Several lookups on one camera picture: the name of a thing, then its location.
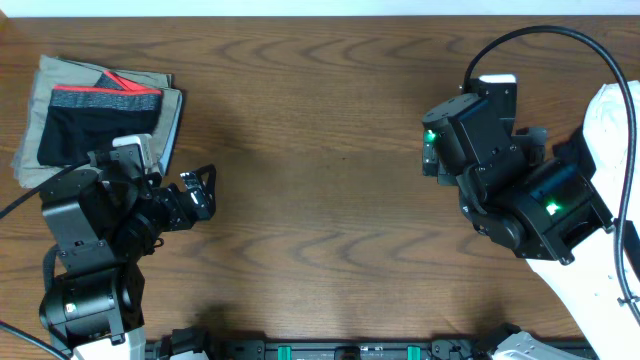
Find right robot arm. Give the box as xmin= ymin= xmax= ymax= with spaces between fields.
xmin=422 ymin=93 xmax=639 ymax=359

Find black leggings red waistband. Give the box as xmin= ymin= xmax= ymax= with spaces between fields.
xmin=37 ymin=71 xmax=163 ymax=167

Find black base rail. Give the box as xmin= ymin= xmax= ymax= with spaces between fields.
xmin=144 ymin=327 xmax=596 ymax=360

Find black and white garment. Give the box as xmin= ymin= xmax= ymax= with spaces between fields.
xmin=552 ymin=79 xmax=640 ymax=221

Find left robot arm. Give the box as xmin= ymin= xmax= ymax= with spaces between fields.
xmin=39 ymin=163 xmax=216 ymax=359

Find folded khaki trousers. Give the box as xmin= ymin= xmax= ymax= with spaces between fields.
xmin=11 ymin=55 xmax=183 ymax=188

